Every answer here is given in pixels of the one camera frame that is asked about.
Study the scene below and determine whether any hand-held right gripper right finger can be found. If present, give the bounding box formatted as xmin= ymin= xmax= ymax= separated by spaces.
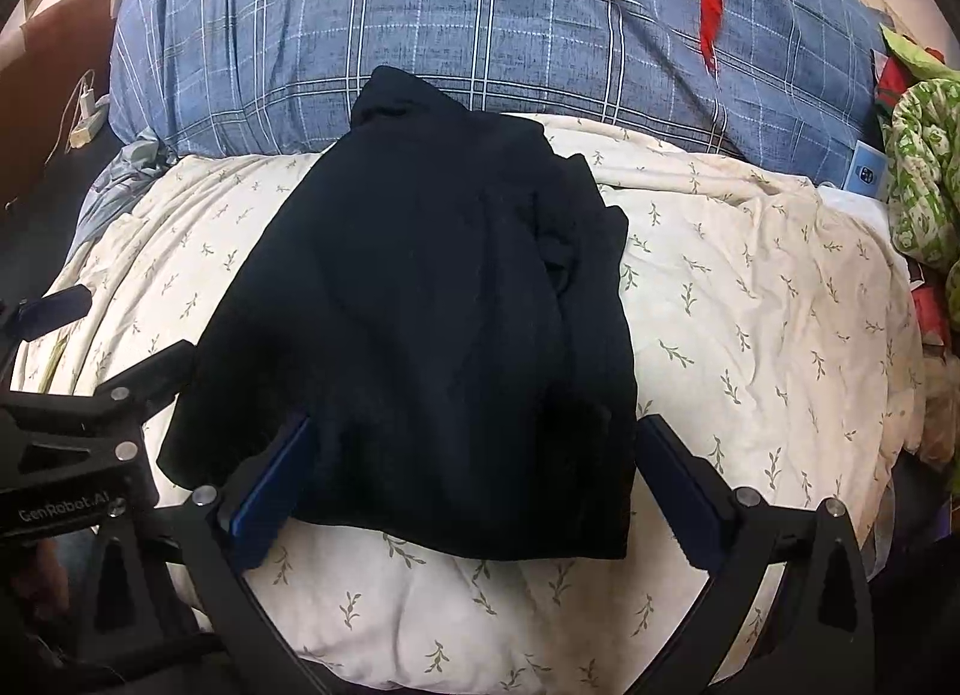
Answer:
xmin=636 ymin=414 xmax=877 ymax=695

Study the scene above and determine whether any black bed sheet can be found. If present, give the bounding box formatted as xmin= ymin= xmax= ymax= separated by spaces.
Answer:
xmin=0 ymin=133 xmax=121 ymax=306

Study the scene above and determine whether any green patterned cloth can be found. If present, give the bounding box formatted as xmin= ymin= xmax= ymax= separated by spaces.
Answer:
xmin=885 ymin=69 xmax=960 ymax=284

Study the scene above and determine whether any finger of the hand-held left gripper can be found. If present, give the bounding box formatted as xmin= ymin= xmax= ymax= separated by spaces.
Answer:
xmin=0 ymin=284 xmax=95 ymax=366
xmin=105 ymin=339 xmax=197 ymax=415

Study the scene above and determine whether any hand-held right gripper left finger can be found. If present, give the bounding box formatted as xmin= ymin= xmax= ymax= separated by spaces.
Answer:
xmin=79 ymin=414 xmax=316 ymax=695

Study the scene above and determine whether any red and green fabric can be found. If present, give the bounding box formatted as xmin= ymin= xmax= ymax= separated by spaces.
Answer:
xmin=877 ymin=24 xmax=947 ymax=119

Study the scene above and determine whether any grey cloth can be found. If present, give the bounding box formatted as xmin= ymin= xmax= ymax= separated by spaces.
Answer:
xmin=75 ymin=129 xmax=181 ymax=246

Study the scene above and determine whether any multicoloured printed fabric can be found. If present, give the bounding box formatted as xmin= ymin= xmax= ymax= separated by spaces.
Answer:
xmin=911 ymin=267 xmax=960 ymax=494

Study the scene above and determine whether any white cable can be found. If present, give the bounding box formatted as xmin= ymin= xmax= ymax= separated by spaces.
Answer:
xmin=4 ymin=69 xmax=95 ymax=212

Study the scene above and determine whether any black long-sleeved top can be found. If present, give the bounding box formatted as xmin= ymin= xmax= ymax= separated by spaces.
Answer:
xmin=157 ymin=65 xmax=638 ymax=562

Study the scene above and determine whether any white power strip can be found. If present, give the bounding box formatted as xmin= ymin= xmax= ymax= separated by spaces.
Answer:
xmin=69 ymin=106 xmax=110 ymax=149

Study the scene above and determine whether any brown headboard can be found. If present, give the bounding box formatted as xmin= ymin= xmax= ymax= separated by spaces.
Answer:
xmin=0 ymin=0 xmax=125 ymax=231

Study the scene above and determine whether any white leaf-print duvet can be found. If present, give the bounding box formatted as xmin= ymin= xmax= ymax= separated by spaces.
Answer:
xmin=15 ymin=114 xmax=927 ymax=692

